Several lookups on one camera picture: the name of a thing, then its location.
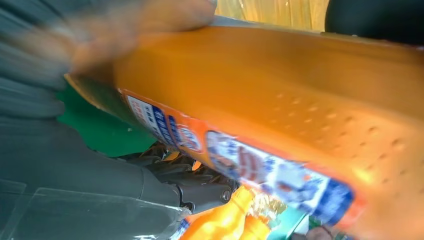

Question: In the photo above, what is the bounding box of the person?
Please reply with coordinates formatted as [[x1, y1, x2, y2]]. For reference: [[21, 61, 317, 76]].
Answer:
[[304, 225, 337, 240]]

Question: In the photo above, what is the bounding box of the yellow taped cardboard sheet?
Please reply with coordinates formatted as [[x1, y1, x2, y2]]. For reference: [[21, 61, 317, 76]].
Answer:
[[215, 0, 330, 33]]

